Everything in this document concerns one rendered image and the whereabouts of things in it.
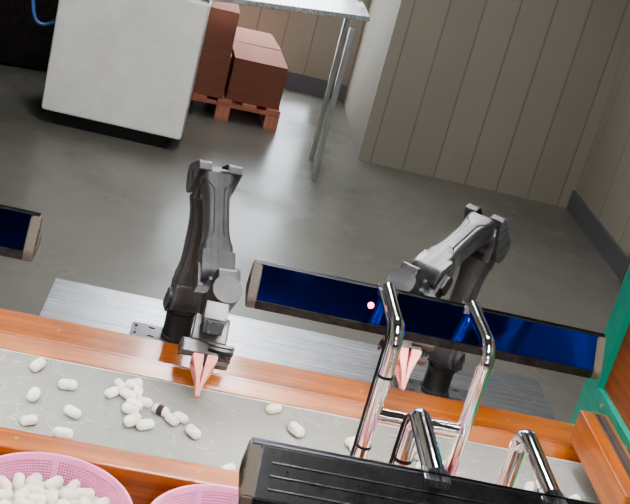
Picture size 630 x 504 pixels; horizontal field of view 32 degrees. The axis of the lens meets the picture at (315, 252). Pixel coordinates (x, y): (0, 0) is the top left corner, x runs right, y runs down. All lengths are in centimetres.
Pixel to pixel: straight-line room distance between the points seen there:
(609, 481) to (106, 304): 118
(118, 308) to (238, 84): 434
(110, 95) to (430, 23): 191
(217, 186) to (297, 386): 43
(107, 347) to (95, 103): 384
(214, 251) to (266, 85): 470
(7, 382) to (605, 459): 110
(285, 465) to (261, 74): 558
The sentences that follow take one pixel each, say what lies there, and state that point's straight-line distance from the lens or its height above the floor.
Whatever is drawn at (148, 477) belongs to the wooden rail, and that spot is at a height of 76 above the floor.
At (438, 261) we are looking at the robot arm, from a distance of 223.
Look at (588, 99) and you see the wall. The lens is 688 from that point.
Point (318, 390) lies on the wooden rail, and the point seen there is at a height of 76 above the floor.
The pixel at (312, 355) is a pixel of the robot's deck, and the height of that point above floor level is 67.
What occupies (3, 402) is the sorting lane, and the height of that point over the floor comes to 74.
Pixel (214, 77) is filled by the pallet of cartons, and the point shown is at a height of 25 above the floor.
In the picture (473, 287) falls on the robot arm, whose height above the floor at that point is 96.
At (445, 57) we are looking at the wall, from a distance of 664.
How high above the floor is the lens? 179
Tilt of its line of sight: 21 degrees down
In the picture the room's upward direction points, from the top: 15 degrees clockwise
